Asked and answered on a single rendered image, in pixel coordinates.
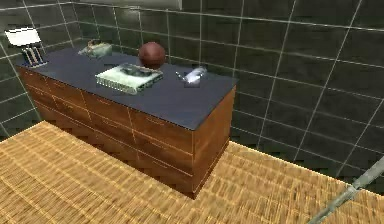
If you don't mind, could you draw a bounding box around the white shiny small object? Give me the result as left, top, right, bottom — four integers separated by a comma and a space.
175, 66, 208, 88

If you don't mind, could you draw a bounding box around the dark red ball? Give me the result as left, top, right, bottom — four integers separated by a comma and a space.
138, 41, 167, 70

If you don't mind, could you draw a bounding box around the brown wooden chest of drawers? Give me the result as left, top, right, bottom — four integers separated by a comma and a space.
15, 46, 239, 200

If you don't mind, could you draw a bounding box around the pale green book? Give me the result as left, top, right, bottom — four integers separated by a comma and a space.
94, 62, 165, 96

